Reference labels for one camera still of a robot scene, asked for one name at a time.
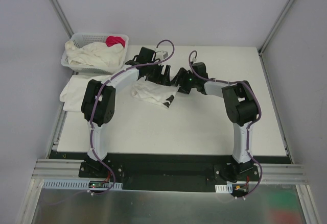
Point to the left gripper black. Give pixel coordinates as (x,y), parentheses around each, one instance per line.
(158,74)

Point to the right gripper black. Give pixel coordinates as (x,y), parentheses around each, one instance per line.
(183,80)

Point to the white t shirt stack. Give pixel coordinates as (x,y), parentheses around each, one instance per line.
(73,93)

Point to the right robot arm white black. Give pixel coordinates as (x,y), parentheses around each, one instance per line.
(241,107)

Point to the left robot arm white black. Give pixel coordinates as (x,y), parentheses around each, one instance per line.
(98,105)

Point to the red garment in basket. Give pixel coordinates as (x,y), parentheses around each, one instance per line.
(113,40)

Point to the cream clothes in basket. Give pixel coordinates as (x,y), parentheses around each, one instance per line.
(96,54)

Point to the white plastic laundry basket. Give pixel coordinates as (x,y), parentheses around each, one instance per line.
(82,39)

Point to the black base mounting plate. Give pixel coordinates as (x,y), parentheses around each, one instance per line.
(155,172)

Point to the right white cable duct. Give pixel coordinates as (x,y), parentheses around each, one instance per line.
(224,188)

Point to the white cable duct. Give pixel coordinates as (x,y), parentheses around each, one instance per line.
(224,188)
(81,185)

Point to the aluminium rail front right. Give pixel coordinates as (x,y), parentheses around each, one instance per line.
(284,174)

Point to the aluminium rail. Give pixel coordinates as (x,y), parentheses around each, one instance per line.
(284,174)
(56,169)

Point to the left aluminium frame post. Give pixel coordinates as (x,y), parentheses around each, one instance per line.
(62,17)

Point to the aluminium frame post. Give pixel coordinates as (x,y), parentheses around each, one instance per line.
(62,17)
(277,24)

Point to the aluminium rail front left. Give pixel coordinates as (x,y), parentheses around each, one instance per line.
(56,169)

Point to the left white cable duct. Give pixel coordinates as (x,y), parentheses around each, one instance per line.
(81,185)

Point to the right aluminium frame post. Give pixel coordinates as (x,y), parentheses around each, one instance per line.
(277,24)

